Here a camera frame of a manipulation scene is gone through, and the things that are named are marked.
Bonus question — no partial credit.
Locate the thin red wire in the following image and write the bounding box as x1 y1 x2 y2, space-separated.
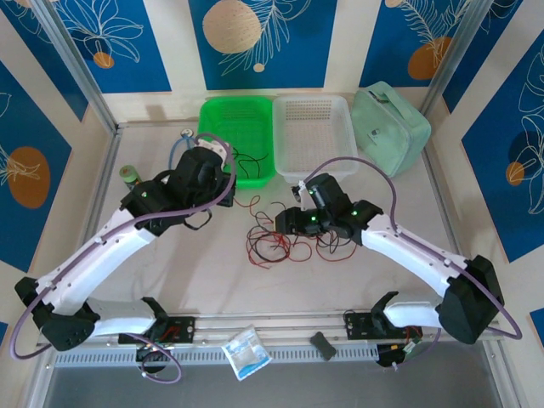
292 235 314 263
246 235 314 269
231 194 263 213
248 207 281 233

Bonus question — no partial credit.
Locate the thin black wire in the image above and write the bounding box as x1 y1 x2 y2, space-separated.
314 232 358 263
229 143 272 179
245 224 294 263

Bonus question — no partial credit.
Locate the blue stethoscope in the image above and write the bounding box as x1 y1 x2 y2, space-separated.
167 127 199 171

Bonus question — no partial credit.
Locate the white plastic basket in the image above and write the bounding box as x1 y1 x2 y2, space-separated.
271 94 360 184

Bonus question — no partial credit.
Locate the green plastic basket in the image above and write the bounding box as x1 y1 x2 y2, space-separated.
195 96 276 190

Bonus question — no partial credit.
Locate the small green bottle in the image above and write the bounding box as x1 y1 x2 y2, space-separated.
118 164 142 190

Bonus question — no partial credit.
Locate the mint green zipper bag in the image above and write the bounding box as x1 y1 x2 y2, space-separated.
350 80 433 179

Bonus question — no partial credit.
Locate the small black block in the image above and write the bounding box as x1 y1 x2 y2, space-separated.
309 331 337 362

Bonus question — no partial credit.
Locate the white blue plastic packet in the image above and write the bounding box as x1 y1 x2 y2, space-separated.
220 324 274 382

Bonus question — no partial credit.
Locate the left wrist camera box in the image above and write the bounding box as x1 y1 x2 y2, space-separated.
195 142 233 165

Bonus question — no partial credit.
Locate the thin black left gripper cable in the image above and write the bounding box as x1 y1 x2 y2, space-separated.
183 210 213 231

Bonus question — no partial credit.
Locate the aluminium side rail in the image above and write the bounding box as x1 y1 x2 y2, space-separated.
422 121 484 309
63 127 125 315

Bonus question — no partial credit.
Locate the aluminium frame rail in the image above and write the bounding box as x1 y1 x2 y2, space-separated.
36 306 501 349

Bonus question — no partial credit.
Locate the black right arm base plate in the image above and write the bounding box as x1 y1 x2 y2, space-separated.
344 311 424 341

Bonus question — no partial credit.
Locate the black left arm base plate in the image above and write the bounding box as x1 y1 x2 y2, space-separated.
117 316 196 345

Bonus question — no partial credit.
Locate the grey slotted cable duct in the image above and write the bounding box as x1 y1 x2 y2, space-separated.
54 343 380 367

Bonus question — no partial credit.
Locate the aluminium frame post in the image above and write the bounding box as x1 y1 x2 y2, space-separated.
424 0 490 123
29 0 120 133

